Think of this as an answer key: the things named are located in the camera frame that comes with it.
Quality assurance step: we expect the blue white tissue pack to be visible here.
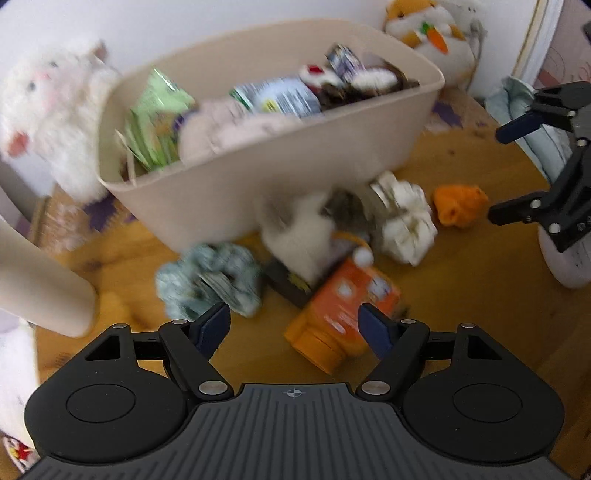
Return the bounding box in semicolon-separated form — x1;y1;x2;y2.
325;44;365;77

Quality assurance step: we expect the silver green snack bag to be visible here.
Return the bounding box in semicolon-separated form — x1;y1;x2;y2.
229;76;322;116

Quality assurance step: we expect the orange rolled sock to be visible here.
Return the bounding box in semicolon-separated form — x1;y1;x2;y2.
433;185;489;227

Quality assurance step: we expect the green snack packet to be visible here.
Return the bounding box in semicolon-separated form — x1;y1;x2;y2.
124;68;197;172

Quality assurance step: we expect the cream scrunchie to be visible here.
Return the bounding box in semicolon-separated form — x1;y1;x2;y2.
369;171;438;267

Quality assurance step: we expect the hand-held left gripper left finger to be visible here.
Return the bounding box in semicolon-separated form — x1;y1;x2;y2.
85;302;232;402

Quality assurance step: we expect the brown hair claw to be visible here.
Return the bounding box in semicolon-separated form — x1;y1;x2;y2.
323;187;384;232

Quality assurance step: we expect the orange white hamster plush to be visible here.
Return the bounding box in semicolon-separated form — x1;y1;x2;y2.
385;0;481;90

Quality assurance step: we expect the small black box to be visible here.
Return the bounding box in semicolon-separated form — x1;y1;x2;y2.
263;261;315;309

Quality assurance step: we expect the white cat plush toy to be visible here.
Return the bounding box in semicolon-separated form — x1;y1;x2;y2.
298;65;342;90

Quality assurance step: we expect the white lamb plush toy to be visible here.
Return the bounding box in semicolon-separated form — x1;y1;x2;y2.
0;39;123;201

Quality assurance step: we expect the pink plush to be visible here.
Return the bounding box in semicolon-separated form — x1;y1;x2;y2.
178;97;305;162

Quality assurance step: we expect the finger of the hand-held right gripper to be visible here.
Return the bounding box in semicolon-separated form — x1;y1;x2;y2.
488;143;591;253
495;80;591;145

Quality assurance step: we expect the green patterned scrunchie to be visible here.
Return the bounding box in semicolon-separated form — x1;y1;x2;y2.
156;243;264;318

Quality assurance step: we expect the small white mouse plush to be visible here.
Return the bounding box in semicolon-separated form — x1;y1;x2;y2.
259;191;375;284

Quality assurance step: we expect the beige plastic storage bin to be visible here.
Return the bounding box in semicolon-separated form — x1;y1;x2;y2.
97;18;446;252

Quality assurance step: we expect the white thermos bottle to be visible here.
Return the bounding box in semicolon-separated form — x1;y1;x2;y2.
0;217;99;337

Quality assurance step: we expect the light blue striped blanket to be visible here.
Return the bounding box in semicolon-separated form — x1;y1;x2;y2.
485;76;578;183

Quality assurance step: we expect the round wooden desk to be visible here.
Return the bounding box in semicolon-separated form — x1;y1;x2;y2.
34;85;591;416

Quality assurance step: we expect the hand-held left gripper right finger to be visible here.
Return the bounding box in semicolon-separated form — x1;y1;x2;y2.
358;302;504;401

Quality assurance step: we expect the white fluffy pompom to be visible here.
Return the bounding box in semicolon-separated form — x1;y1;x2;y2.
353;68;398;88

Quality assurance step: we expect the orange plastic bottle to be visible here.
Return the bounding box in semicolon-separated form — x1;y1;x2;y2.
284;256;402;376

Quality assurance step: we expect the round white power strip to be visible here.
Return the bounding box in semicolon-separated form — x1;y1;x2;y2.
538;226;591;289

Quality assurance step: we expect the white printed bedding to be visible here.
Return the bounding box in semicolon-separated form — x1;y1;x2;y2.
0;318;42;476

